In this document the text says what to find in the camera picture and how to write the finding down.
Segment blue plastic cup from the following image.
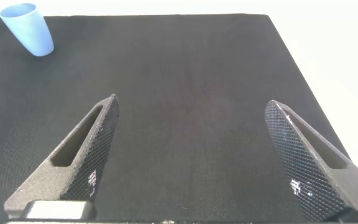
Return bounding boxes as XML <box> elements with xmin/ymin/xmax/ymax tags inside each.
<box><xmin>0</xmin><ymin>2</ymin><xmax>55</xmax><ymax>57</ymax></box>

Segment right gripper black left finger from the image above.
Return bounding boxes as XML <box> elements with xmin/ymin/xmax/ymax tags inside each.
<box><xmin>4</xmin><ymin>93</ymin><xmax>120</xmax><ymax>219</ymax></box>

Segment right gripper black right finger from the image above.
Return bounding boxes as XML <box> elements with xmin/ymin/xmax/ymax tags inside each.
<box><xmin>264</xmin><ymin>100</ymin><xmax>358</xmax><ymax>223</ymax></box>

